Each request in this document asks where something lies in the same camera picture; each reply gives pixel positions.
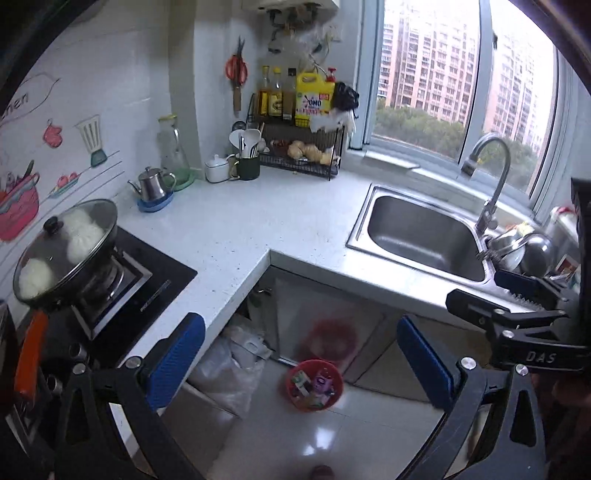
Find cabinet door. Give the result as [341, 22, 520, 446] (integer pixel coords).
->
[265, 272, 389, 374]

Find white plastic bag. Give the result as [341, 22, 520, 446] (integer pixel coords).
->
[309, 108, 358, 137]

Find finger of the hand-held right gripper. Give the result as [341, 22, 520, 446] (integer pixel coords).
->
[494, 270, 578, 304]
[445, 289, 568, 342]

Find blue coaster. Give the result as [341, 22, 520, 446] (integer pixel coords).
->
[137, 191, 175, 214]

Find black gas stove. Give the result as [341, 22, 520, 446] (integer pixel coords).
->
[28, 226, 199, 370]

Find orange handle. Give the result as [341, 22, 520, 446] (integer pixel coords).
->
[13, 310, 50, 402]

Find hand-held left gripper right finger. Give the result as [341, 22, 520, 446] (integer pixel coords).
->
[396, 315, 548, 480]

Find white lidded jar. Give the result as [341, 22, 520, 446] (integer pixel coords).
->
[204, 154, 230, 184]

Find white steamed bun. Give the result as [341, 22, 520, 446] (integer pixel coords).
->
[18, 258, 55, 301]
[67, 233, 105, 261]
[62, 209, 100, 236]

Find yellow detergent jug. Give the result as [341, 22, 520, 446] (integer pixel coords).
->
[295, 71, 336, 127]

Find red trash bin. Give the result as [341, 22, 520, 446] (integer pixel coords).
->
[285, 359, 345, 413]

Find wok with glass lid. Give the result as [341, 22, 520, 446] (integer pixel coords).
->
[12, 198, 120, 311]

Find steel faucet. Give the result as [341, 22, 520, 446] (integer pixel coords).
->
[460, 134, 512, 236]

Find green coaster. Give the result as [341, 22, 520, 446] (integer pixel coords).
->
[171, 168, 197, 191]

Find clear oil bottle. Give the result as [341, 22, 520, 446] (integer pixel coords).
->
[256, 65, 271, 116]

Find window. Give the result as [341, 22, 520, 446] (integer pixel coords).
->
[355, 0, 591, 208]

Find dark green mug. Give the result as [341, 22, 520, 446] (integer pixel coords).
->
[229, 154, 262, 182]

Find glass carafe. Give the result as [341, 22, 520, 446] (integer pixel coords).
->
[157, 114, 191, 183]

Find red-handled scissors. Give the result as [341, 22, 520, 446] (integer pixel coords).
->
[225, 37, 249, 86]

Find steel teapot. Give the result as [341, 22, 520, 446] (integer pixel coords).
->
[128, 166, 178, 204]

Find stainless steel sink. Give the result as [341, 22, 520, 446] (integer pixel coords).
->
[345, 182, 497, 284]

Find kitchen wall sticker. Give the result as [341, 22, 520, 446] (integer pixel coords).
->
[0, 74, 125, 245]

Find black plastic bag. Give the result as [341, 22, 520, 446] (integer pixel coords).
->
[332, 82, 360, 112]

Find white bottle red cap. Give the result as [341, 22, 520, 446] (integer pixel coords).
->
[547, 206, 578, 259]

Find black wire rack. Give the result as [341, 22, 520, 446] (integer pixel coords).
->
[247, 93, 346, 182]

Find clear plastic bag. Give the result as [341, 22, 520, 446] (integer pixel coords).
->
[187, 318, 273, 418]

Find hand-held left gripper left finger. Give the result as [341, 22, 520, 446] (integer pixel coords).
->
[55, 312, 206, 480]

